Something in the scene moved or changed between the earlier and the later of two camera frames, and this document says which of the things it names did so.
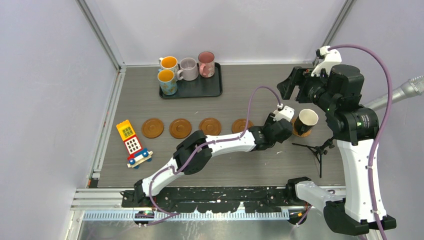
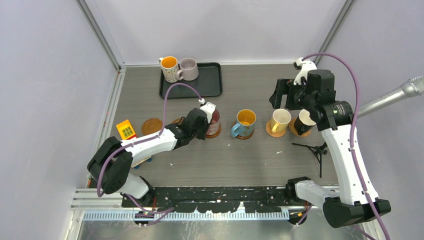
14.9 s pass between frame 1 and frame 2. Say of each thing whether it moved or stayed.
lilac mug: stayed
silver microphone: stayed
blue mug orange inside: moved
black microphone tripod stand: stayed
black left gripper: moved
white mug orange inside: stayed
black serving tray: stayed
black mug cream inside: stayed
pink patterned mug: moved
